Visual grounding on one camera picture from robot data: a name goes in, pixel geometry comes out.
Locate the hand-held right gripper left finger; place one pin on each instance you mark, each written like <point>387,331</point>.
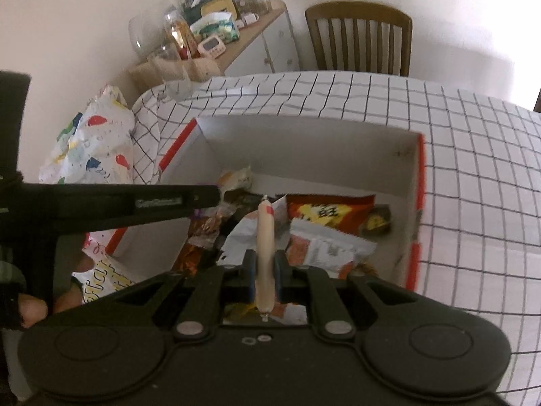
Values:
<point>250,275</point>

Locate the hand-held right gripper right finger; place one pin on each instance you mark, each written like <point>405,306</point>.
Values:
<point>280,275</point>

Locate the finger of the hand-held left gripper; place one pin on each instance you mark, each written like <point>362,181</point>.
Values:
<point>205,198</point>

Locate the sausage stick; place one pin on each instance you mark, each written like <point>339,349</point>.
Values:
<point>265,245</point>

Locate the white orange snack packet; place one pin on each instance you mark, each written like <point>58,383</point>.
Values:
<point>325,253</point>

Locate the brown orange chip bag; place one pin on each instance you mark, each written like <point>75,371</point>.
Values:
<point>192,258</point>

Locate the red chip bag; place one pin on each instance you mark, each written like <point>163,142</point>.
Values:
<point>329,213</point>

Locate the red cardboard box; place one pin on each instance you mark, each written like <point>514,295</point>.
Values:
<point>317,156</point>

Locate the person's left hand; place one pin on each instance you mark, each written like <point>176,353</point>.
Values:
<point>67,294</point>

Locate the balloon-print plastic bag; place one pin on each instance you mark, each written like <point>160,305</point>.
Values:
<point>97,143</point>

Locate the white kitchen timer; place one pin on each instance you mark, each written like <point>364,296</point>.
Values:
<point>210,46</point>

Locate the white sideboard cabinet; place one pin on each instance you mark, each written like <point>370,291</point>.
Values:
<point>270,46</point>

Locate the glass bottle orange contents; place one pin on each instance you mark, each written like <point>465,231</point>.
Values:
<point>181,29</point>

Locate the tissue pack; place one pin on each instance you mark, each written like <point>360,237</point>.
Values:
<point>215,27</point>

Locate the large glass bowl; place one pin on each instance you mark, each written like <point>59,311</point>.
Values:
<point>146,34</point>

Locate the small white mug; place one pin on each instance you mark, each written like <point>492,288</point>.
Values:
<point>249,19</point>

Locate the teal yellow bag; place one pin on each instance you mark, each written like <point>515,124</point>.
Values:
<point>215,2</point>

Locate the group of glass jars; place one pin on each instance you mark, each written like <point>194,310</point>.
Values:
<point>258,2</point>

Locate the checked tablecloth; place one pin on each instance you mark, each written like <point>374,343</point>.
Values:
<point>465,156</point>

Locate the wooden chair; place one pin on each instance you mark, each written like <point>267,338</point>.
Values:
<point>359,12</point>

